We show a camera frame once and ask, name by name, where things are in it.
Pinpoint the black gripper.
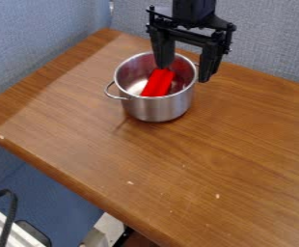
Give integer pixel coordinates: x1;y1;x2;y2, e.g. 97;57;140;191
146;0;237;83

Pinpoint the red rectangular block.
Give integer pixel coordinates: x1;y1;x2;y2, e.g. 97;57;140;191
140;69;174;96

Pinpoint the small metal pot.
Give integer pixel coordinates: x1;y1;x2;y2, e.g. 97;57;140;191
104;52;197;123

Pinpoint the white ribbed appliance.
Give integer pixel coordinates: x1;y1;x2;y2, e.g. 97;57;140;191
0;204;44;247

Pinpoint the black table leg frame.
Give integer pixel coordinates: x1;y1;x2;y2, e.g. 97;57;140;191
112;227;133;247

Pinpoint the black cable loop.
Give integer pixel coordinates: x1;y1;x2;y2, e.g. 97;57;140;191
0;188;18;247

